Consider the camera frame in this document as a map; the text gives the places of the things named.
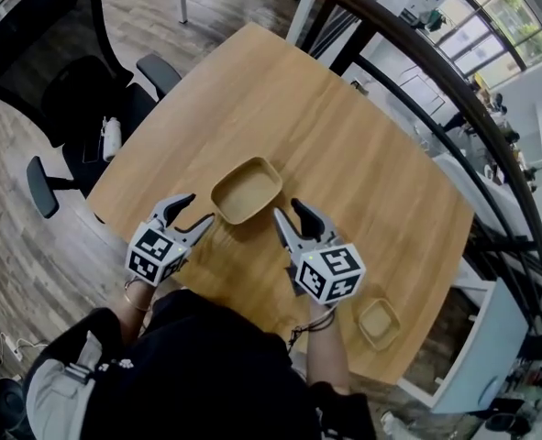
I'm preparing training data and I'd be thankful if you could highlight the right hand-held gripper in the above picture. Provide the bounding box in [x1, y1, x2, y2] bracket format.
[271, 197, 367, 305]

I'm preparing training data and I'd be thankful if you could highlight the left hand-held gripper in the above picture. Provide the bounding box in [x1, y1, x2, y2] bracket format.
[124, 192, 216, 288]

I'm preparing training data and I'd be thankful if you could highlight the large tan square container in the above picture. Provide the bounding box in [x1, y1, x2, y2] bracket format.
[210, 156, 284, 226]

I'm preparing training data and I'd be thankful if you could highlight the small tan square container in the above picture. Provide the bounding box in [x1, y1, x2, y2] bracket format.
[356, 297, 403, 352]

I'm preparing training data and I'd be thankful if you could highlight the person's left forearm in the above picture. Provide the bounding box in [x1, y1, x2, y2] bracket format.
[117, 276, 161, 343]

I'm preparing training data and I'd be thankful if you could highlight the person's right forearm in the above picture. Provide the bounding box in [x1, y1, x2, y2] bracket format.
[304, 301, 351, 395]

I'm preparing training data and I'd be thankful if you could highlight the black wrist band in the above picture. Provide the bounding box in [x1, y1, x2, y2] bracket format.
[288, 305, 337, 344]

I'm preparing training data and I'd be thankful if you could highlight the white water bottle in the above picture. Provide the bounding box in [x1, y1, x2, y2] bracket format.
[101, 115, 123, 163]

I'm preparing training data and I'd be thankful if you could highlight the person's black and grey clothing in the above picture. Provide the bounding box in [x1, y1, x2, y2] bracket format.
[21, 289, 378, 440]

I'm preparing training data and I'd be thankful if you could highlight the black office chair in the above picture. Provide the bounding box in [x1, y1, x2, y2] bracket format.
[0, 0, 183, 220]

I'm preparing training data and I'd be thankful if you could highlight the dark curved railing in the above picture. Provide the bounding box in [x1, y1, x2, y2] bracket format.
[297, 0, 542, 338]

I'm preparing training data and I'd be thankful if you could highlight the white power strip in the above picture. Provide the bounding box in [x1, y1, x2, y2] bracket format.
[0, 332, 47, 362]

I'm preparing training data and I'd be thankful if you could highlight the white cabinet panel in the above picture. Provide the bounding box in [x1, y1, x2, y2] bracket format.
[398, 277, 530, 414]

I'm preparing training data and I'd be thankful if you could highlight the gold bracelet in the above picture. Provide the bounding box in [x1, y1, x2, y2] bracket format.
[122, 279, 152, 314]

